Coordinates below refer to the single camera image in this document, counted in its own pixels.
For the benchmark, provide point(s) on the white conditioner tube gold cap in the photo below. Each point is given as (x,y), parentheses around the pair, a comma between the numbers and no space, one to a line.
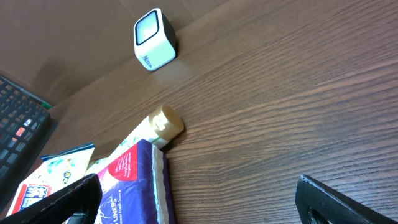
(158,128)

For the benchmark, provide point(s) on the grey plastic shopping basket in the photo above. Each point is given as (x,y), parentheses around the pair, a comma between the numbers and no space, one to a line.
(24,122)

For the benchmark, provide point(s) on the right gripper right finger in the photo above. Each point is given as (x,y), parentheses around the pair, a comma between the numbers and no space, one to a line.
(319,203)

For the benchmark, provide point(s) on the red purple liners pack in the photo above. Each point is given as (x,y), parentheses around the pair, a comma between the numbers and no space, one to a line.
(135,187)

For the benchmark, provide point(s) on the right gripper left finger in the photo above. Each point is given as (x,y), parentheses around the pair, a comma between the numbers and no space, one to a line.
(83,197)

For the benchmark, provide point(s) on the white barcode scanner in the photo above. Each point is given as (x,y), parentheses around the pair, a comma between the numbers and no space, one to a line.
(155,40)

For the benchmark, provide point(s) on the cream snack bag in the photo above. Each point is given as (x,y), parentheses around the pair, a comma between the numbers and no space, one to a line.
(56,172)

